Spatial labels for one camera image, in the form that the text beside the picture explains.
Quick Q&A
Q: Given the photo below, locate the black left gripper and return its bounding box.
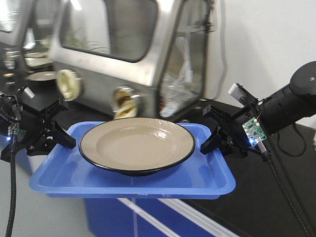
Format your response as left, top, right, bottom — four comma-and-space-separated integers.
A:
0, 94, 76, 162

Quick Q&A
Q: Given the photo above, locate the beige plate with black rim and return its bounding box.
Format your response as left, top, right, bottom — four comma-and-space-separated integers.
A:
79, 118, 196, 176

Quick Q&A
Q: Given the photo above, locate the black braided right cable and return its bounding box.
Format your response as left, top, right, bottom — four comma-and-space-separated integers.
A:
254, 138, 311, 237

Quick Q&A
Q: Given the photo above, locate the black braided cable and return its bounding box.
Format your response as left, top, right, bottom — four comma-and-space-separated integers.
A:
254, 138, 311, 237
5, 133, 18, 237

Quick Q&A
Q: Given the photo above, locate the green circuit board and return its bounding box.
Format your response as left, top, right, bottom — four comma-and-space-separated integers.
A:
8, 123, 19, 136
242, 118, 267, 146

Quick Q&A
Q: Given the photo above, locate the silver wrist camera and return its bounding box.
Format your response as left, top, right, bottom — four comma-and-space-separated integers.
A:
228, 83, 247, 104
23, 86, 35, 99

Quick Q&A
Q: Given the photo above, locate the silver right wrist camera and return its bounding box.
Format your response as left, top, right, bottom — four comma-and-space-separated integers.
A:
228, 83, 247, 104

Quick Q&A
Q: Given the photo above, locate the black braided left cable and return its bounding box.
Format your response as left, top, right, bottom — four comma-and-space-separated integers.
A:
5, 133, 18, 237

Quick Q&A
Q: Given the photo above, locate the stainless steel glove box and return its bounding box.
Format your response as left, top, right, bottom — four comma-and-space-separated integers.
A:
50, 0, 215, 119

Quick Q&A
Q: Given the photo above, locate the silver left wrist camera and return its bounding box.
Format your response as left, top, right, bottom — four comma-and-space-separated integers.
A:
23, 86, 35, 99

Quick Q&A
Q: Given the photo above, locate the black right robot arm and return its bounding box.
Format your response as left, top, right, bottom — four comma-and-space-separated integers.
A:
200, 61, 316, 157

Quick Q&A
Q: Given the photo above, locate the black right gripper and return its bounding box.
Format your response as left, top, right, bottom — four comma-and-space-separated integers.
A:
200, 99, 265, 156

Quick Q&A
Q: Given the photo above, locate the green circuit board right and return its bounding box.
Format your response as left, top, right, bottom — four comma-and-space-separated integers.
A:
242, 118, 267, 146

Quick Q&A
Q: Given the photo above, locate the green circuit board left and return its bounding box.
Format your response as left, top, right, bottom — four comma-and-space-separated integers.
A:
8, 123, 19, 136

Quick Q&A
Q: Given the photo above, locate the blue storage container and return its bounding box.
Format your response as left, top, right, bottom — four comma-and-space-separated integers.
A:
83, 197, 237, 237

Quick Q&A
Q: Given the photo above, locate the blue plastic tray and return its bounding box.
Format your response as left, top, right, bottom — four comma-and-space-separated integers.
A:
29, 121, 237, 200

